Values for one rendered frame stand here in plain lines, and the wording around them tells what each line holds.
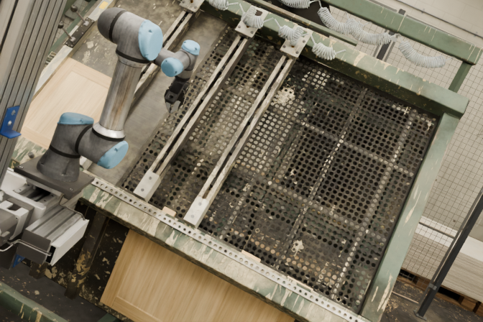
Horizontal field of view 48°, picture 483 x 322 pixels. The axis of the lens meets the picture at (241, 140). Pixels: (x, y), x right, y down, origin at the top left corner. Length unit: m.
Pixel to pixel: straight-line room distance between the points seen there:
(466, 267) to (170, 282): 4.17
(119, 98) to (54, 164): 0.35
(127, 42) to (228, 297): 1.38
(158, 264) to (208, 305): 0.31
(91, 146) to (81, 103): 0.88
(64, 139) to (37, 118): 0.83
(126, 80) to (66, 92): 1.03
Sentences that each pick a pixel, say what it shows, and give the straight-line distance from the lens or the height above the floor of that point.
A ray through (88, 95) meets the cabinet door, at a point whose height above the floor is 1.17.
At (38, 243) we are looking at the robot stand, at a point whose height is 0.93.
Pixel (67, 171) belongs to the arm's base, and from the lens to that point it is 2.03.
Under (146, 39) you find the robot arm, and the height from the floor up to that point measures 1.63.
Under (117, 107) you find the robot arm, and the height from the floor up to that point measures 1.37.
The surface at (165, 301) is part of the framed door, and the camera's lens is 2.78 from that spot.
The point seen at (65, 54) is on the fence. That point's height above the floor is 1.30.
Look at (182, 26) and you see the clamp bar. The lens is 2.91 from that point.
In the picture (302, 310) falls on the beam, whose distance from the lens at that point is 2.35.
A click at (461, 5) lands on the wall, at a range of 7.83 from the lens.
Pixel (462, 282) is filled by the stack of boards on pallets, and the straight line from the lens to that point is 6.40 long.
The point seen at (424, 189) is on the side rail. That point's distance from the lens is 2.63.
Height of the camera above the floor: 1.79
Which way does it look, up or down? 11 degrees down
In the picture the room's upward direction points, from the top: 24 degrees clockwise
